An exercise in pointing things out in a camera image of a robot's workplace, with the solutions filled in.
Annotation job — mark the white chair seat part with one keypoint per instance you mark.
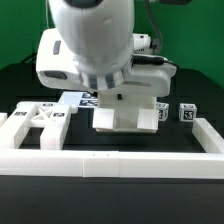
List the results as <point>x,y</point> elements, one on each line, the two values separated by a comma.
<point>126,110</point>

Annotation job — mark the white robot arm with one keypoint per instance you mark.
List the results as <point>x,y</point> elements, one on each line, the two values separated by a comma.
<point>98,16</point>

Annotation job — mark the white tag sheet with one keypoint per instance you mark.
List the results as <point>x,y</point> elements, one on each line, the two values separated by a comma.
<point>81,99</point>

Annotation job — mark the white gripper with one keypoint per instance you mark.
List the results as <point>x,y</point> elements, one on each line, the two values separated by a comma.
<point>100,63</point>

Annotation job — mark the white U-shaped obstacle frame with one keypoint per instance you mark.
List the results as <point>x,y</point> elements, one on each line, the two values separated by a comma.
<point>206,165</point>

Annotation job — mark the white chair back part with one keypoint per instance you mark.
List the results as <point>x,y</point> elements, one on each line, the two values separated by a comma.
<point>52,117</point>

